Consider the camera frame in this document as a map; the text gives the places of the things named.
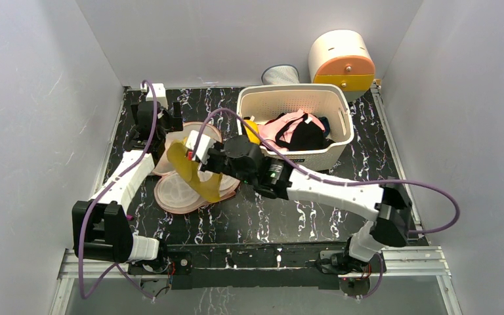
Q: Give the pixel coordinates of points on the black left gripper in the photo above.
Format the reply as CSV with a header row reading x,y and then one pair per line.
x,y
174,124

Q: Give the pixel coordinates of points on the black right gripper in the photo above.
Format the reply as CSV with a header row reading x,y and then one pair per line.
x,y
216,157

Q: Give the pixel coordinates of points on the yellow bra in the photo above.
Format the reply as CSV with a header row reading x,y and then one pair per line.
x,y
188,170

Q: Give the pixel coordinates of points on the orange floral bra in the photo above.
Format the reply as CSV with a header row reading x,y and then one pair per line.
x,y
172,194

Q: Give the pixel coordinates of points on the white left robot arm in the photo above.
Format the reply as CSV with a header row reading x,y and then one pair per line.
x,y
101,228

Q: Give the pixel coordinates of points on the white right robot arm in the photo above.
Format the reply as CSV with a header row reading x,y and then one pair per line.
x,y
385,205

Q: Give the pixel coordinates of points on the pink bra in basket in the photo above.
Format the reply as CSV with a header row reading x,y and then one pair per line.
x,y
269,129

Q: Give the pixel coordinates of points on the black bra in basket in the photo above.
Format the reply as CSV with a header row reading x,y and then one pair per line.
x,y
304,133

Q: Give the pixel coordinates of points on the white mesh cylinder bag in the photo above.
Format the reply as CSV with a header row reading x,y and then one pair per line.
x,y
283,74

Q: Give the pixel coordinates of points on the yellow garment in basket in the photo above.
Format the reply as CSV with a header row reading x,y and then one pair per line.
x,y
251,129

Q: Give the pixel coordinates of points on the dark blue garment in basket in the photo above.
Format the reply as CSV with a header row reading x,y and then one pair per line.
x,y
325,122

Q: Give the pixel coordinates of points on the cream perforated plastic basket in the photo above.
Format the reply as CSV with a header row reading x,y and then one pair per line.
x,y
265,103

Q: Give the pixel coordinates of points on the cream orange drawer box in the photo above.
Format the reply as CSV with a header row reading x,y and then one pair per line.
x,y
341,58

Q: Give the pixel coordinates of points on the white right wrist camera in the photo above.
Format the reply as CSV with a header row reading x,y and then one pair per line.
x,y
198,146

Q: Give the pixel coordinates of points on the aluminium front frame rail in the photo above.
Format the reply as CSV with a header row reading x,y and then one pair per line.
x,y
405,261

